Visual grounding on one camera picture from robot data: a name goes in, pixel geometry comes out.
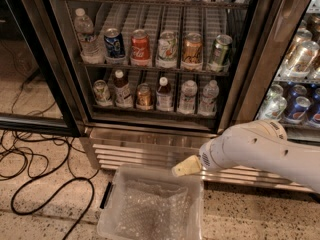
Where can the green white can right fridge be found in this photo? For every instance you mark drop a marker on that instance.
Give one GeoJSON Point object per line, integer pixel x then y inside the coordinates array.
{"type": "Point", "coordinates": [273, 109]}

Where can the right glass fridge door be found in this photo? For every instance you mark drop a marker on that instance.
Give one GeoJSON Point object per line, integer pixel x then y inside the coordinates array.
{"type": "Point", "coordinates": [273, 26]}

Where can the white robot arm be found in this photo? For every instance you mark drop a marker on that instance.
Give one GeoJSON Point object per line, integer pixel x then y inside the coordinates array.
{"type": "Point", "coordinates": [260, 144]}

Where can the white green soda can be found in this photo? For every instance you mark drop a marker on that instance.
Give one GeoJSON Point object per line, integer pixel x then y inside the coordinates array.
{"type": "Point", "coordinates": [167, 50]}

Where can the clear water bottle bottom shelf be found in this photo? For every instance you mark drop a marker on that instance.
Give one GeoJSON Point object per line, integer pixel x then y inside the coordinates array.
{"type": "Point", "coordinates": [187, 97]}

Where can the clear water bottle middle shelf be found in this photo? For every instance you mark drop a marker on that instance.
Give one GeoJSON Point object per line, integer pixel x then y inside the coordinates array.
{"type": "Point", "coordinates": [87, 38]}

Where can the clear plastic bin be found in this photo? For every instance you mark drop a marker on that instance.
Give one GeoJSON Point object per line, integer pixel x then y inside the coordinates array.
{"type": "Point", "coordinates": [110, 214]}

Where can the clear water bottle far right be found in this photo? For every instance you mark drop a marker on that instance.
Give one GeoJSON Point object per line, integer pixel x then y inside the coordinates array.
{"type": "Point", "coordinates": [208, 99]}

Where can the red coca cola can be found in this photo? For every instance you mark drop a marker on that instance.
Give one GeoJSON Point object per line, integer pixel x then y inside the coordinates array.
{"type": "Point", "coordinates": [140, 48]}

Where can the blue pepsi can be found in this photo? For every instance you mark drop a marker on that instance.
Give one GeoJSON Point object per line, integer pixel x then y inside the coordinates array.
{"type": "Point", "coordinates": [114, 45]}

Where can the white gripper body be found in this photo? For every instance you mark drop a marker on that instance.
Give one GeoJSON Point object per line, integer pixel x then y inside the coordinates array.
{"type": "Point", "coordinates": [207, 156]}

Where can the stainless steel fridge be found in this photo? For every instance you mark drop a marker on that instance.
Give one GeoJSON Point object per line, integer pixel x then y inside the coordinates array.
{"type": "Point", "coordinates": [114, 135]}

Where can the open glass fridge door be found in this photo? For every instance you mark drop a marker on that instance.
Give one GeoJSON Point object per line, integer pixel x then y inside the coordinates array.
{"type": "Point", "coordinates": [36, 90]}

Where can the orange gold soda can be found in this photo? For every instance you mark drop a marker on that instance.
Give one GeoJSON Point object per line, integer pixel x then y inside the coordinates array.
{"type": "Point", "coordinates": [192, 51]}

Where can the bubble wrap sheet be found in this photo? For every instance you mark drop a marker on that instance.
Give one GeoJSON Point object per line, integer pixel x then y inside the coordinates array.
{"type": "Point", "coordinates": [154, 212]}

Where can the brown juice bottle white cap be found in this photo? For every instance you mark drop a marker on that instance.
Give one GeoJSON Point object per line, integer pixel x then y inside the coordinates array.
{"type": "Point", "coordinates": [122, 90]}

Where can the gold can bottom shelf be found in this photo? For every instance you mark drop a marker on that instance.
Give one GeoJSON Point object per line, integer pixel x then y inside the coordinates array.
{"type": "Point", "coordinates": [144, 100]}

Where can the blue pepsi can right fridge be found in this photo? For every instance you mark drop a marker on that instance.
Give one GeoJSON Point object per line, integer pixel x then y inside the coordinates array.
{"type": "Point", "coordinates": [296, 109]}

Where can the silver can right fridge upper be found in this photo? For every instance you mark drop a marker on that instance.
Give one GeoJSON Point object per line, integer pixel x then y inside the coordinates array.
{"type": "Point", "coordinates": [298, 64]}

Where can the brown tea bottle white cap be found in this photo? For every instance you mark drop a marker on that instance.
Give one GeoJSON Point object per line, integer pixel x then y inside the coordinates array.
{"type": "Point", "coordinates": [164, 95]}

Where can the clear water bottle shelf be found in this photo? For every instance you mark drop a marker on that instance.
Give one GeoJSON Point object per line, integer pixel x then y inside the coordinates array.
{"type": "Point", "coordinates": [87, 38]}
{"type": "Point", "coordinates": [187, 97]}

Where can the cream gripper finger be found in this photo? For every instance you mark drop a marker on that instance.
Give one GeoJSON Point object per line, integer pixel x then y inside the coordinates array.
{"type": "Point", "coordinates": [189, 166]}

